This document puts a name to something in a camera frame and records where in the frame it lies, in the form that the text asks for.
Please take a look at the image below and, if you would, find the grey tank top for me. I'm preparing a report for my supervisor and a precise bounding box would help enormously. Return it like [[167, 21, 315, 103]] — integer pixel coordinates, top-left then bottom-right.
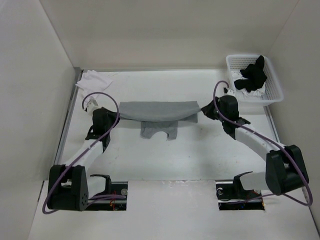
[[119, 101, 201, 141]]

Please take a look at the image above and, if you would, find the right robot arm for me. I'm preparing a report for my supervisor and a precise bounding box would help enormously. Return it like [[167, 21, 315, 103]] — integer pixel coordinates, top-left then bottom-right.
[[201, 95, 309, 198]]

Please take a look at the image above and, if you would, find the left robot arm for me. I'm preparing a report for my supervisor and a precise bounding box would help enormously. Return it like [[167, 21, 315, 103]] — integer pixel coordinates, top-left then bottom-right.
[[42, 107, 120, 214]]

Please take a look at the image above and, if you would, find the white tank top in basket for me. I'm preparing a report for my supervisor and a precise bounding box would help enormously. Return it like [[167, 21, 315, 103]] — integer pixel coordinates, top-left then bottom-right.
[[231, 71, 266, 98]]

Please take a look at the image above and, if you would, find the white tank top on table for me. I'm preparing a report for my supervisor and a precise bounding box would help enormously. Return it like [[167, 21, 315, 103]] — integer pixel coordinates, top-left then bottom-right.
[[75, 70, 113, 98]]

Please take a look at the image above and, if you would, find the black tank top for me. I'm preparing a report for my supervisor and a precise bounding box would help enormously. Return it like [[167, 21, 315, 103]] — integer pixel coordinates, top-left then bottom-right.
[[234, 55, 267, 93]]

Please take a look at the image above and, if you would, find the white plastic basket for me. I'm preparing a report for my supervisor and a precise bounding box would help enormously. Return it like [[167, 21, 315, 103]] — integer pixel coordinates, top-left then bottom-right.
[[225, 54, 284, 106]]

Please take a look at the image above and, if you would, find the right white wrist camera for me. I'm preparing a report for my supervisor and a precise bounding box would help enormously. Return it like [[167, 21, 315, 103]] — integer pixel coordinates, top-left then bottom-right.
[[223, 87, 235, 97]]

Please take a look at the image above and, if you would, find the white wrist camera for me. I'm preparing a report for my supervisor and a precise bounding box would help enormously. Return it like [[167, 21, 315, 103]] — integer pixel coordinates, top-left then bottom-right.
[[84, 96, 99, 116], [223, 87, 235, 97]]

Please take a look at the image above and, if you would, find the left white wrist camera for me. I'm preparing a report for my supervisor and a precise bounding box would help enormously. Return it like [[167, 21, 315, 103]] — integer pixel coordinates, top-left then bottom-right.
[[84, 96, 99, 116]]

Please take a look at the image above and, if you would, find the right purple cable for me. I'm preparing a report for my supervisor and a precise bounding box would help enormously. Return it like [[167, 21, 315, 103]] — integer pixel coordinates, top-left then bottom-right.
[[212, 80, 314, 207]]

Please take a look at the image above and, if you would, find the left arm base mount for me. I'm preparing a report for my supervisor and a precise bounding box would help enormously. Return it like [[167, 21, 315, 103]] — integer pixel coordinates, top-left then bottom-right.
[[85, 182, 129, 212]]

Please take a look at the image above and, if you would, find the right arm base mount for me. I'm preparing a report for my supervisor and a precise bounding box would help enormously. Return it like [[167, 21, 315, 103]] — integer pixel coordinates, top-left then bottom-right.
[[215, 180, 265, 211]]

